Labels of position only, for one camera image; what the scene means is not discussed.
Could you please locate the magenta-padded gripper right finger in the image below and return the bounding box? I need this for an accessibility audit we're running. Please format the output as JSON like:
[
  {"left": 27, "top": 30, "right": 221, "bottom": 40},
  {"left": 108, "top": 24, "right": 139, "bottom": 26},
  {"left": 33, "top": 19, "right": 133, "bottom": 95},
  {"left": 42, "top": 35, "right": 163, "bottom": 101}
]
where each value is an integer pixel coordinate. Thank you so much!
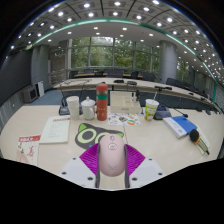
[{"left": 123, "top": 143, "right": 167, "bottom": 189}]

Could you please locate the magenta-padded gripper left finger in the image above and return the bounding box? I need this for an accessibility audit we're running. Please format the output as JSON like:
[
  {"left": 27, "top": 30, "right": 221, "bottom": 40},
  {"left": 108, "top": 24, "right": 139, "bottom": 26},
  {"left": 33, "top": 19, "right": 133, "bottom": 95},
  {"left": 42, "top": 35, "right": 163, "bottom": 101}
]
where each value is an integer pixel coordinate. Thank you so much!
[{"left": 59, "top": 143, "right": 102, "bottom": 189}]

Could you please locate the pink computer mouse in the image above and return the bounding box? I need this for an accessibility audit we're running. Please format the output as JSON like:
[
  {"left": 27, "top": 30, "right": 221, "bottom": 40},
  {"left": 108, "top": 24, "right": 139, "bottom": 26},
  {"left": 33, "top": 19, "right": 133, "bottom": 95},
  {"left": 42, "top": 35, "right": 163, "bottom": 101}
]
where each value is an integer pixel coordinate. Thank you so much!
[{"left": 98, "top": 133, "right": 127, "bottom": 177}]

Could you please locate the black cat-face mouse pad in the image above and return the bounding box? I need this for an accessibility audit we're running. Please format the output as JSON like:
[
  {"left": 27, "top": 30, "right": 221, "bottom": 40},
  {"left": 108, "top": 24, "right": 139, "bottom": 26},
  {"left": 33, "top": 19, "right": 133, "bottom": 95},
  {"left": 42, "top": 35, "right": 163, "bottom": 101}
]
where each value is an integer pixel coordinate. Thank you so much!
[{"left": 74, "top": 122, "right": 125, "bottom": 150}]

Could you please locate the white printed document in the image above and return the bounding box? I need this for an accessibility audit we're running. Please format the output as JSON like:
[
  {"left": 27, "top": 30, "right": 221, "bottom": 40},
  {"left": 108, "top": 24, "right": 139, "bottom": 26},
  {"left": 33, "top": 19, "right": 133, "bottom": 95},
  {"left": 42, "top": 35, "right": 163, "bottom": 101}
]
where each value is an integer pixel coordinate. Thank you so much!
[{"left": 39, "top": 115, "right": 72, "bottom": 145}]

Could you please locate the red and white magazine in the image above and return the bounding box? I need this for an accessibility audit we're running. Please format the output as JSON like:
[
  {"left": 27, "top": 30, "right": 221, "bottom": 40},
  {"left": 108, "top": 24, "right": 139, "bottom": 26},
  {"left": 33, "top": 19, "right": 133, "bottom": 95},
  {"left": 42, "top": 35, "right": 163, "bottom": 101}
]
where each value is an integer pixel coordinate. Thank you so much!
[{"left": 15, "top": 134, "right": 42, "bottom": 167}]

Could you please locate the blue and white book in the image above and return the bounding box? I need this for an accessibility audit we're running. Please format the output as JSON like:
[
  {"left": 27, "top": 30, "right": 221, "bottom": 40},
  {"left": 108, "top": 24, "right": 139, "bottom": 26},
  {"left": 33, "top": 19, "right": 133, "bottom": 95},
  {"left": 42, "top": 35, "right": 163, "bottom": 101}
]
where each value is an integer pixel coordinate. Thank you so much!
[{"left": 162, "top": 115, "right": 198, "bottom": 139}]

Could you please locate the colourful sticker sheet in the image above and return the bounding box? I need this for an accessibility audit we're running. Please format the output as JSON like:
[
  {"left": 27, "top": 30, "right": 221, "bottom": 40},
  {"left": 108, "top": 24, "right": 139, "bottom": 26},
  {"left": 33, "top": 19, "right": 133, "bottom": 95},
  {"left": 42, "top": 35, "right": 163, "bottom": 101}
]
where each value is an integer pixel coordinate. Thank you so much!
[{"left": 107, "top": 112, "right": 142, "bottom": 127}]

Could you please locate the black microphone with orange band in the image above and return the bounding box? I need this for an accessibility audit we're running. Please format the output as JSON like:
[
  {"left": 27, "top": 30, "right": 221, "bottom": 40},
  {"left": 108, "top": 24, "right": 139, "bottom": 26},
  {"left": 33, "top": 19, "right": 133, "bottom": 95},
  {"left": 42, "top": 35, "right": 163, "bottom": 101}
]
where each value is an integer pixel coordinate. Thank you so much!
[{"left": 189, "top": 128, "right": 211, "bottom": 156}]

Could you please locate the dark conference microphone unit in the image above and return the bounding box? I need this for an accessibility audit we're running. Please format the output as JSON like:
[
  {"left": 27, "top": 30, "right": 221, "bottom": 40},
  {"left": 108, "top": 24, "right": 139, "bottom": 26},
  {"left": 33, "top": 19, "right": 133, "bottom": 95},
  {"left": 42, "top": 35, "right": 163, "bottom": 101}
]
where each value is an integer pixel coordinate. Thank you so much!
[
  {"left": 153, "top": 105, "right": 189, "bottom": 121},
  {"left": 58, "top": 79, "right": 84, "bottom": 116}
]

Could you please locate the green-printed paper cup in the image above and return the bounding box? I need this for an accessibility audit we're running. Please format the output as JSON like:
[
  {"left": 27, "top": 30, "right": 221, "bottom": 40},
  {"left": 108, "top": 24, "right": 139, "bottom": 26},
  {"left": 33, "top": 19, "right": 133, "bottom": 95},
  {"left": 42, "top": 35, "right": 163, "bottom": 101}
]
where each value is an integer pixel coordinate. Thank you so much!
[{"left": 143, "top": 98, "right": 160, "bottom": 122}]

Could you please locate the white lidded mug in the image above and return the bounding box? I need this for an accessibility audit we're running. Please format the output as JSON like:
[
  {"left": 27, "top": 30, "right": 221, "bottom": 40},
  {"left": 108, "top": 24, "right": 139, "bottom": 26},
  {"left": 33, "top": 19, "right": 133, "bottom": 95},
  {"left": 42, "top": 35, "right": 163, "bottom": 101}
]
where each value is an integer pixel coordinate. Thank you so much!
[{"left": 80, "top": 96, "right": 97, "bottom": 121}]

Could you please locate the stack of white paper cups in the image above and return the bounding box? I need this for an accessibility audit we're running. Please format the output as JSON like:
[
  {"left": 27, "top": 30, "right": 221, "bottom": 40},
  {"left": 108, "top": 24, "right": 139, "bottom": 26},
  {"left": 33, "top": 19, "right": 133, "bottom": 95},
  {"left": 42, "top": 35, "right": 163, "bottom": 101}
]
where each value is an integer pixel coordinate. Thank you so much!
[{"left": 65, "top": 95, "right": 81, "bottom": 121}]

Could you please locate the white cardboard box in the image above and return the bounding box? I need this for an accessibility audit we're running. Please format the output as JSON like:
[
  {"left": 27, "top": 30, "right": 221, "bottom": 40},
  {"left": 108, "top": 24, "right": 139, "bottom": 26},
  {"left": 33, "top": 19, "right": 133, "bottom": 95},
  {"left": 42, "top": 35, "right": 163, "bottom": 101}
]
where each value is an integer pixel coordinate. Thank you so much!
[{"left": 109, "top": 91, "right": 142, "bottom": 115}]

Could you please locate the red drink bottle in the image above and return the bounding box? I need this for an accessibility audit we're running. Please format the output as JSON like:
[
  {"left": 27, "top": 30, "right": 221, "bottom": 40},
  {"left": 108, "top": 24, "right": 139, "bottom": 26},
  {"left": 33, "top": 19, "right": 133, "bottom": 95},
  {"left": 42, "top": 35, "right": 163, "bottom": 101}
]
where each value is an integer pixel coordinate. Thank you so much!
[{"left": 95, "top": 82, "right": 109, "bottom": 122}]

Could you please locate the grey low cabinet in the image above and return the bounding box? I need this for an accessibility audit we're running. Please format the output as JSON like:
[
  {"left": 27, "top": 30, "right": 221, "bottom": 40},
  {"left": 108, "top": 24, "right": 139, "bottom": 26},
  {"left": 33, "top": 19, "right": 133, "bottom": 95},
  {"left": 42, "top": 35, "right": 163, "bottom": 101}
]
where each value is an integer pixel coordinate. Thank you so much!
[{"left": 21, "top": 85, "right": 40, "bottom": 104}]

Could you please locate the long curved conference table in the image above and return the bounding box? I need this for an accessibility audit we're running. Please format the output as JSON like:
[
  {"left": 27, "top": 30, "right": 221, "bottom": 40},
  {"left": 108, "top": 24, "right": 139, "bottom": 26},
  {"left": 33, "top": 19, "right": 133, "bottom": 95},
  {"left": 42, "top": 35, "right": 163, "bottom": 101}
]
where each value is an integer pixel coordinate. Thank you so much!
[{"left": 53, "top": 76, "right": 216, "bottom": 105}]

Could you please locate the group of dark office chairs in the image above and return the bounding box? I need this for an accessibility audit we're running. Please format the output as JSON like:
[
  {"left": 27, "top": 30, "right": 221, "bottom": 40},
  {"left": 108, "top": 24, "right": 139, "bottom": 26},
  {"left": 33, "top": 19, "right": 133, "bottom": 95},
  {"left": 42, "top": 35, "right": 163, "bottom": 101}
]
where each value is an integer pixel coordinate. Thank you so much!
[{"left": 68, "top": 68, "right": 216, "bottom": 94}]

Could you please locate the group of ceiling lights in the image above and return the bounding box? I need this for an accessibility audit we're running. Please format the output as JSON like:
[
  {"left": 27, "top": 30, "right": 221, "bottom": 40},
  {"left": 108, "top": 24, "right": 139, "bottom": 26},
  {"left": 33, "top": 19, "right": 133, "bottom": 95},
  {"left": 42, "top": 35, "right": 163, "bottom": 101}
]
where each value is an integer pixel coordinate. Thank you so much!
[{"left": 8, "top": 0, "right": 224, "bottom": 79}]

